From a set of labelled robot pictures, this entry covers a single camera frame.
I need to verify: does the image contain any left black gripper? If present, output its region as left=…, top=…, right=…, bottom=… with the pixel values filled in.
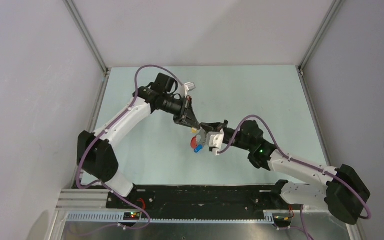
left=160, top=94, right=200, bottom=130

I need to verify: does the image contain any steel key holder red handle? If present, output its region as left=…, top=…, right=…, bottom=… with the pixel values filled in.
left=190, top=130, right=209, bottom=150

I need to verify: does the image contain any blue key tag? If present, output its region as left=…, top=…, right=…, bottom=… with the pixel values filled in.
left=193, top=145, right=203, bottom=153

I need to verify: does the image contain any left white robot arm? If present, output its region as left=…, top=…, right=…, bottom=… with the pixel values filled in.
left=77, top=73, right=201, bottom=208

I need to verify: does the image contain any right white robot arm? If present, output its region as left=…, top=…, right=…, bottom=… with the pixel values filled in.
left=190, top=120, right=371, bottom=225

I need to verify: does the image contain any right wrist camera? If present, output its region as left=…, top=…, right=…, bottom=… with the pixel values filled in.
left=206, top=129, right=225, bottom=156

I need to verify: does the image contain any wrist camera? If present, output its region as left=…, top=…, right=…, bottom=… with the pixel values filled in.
left=206, top=129, right=225, bottom=156
left=182, top=82, right=196, bottom=96

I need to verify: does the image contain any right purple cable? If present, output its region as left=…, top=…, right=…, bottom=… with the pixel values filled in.
left=217, top=114, right=372, bottom=240

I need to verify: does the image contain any purple cable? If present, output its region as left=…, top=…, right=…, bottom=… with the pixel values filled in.
left=217, top=114, right=372, bottom=240
left=75, top=64, right=185, bottom=231

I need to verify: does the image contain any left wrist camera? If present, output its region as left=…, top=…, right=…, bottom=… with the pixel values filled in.
left=182, top=82, right=196, bottom=96

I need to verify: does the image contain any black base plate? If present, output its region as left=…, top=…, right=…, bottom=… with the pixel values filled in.
left=105, top=184, right=286, bottom=221

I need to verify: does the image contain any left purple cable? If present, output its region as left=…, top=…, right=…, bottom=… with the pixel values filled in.
left=75, top=64, right=185, bottom=231

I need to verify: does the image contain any grey cable duct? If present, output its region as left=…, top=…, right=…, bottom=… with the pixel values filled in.
left=66, top=211, right=274, bottom=224

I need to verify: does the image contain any aluminium frame rail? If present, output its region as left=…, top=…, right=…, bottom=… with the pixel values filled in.
left=56, top=189, right=109, bottom=211

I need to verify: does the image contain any left aluminium corner post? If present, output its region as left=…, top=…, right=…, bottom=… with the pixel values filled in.
left=63, top=0, right=109, bottom=76

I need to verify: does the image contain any aluminium corner post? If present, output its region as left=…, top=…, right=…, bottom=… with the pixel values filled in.
left=297, top=0, right=345, bottom=76
left=63, top=0, right=109, bottom=76

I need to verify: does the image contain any right aluminium corner post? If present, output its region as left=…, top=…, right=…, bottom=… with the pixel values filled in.
left=297, top=0, right=345, bottom=76

